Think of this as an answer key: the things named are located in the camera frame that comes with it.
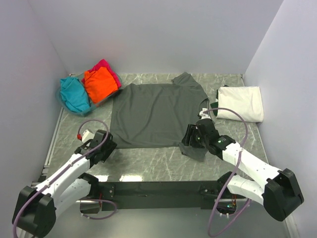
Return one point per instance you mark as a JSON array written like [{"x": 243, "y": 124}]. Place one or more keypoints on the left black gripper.
[{"x": 106, "y": 146}]

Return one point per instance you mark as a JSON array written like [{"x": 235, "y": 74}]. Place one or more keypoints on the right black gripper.
[{"x": 192, "y": 138}]

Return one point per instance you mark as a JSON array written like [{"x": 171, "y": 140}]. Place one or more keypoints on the dark grey t shirt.
[{"x": 157, "y": 115}]

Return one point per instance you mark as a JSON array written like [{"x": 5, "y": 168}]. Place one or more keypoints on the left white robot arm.
[{"x": 38, "y": 208}]

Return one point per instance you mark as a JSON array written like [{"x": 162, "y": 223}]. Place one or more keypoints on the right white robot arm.
[{"x": 276, "y": 190}]

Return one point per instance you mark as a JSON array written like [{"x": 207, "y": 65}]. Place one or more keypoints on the teal t shirt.
[{"x": 74, "y": 95}]

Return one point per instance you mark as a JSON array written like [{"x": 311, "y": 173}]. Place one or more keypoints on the clear plastic basket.
[{"x": 92, "y": 105}]

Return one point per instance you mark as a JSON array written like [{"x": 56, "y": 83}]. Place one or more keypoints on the orange t shirt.
[{"x": 99, "y": 84}]

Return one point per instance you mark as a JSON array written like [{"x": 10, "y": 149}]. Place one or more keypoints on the folded white t shirt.
[{"x": 240, "y": 102}]

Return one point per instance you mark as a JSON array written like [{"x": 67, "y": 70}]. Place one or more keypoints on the pink t shirt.
[{"x": 104, "y": 63}]

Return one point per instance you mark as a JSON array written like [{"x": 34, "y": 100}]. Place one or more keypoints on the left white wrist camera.
[{"x": 85, "y": 136}]

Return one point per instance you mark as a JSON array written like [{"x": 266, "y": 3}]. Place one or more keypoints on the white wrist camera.
[
  {"x": 85, "y": 136},
  {"x": 204, "y": 114}
]

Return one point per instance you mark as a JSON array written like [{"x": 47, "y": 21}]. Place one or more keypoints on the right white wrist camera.
[{"x": 204, "y": 114}]

